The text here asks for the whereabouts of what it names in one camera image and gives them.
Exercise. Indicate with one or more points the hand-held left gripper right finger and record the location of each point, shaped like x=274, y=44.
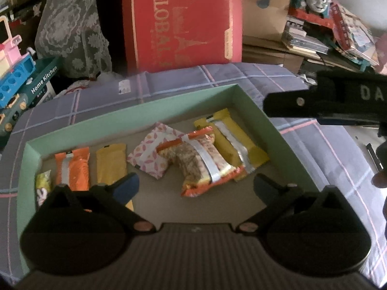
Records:
x=263, y=185

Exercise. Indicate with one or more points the person's right hand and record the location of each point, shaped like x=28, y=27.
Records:
x=379, y=179

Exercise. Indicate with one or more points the gold yellow snack packet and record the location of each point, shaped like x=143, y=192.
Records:
x=257, y=155

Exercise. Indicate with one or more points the pile of books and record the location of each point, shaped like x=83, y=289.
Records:
x=305, y=42

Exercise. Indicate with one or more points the brown cardboard box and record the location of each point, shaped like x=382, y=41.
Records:
x=266, y=15

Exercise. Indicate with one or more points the orange noodle snack packet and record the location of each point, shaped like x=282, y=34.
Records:
x=193, y=163

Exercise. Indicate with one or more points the red cardboard box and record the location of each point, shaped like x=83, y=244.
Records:
x=181, y=21

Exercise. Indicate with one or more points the grey lace cloth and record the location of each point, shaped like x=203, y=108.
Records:
x=69, y=30

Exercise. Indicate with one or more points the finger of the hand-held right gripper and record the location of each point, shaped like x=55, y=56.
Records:
x=290, y=104

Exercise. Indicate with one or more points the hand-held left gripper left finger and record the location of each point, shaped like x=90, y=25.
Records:
x=128, y=187

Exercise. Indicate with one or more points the pink floral white packet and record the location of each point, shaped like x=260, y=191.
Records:
x=148, y=154

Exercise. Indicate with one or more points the mint green cardboard box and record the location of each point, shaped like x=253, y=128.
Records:
x=145, y=193

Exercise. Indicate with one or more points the plain yellow snack packet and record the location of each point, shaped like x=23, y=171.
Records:
x=112, y=163

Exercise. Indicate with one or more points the teal toy box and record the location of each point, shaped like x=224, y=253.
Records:
x=42, y=78

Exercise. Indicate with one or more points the small yellow green packet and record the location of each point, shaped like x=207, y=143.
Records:
x=42, y=184

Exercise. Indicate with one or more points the toy kitchen set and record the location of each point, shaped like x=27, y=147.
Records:
x=15, y=78

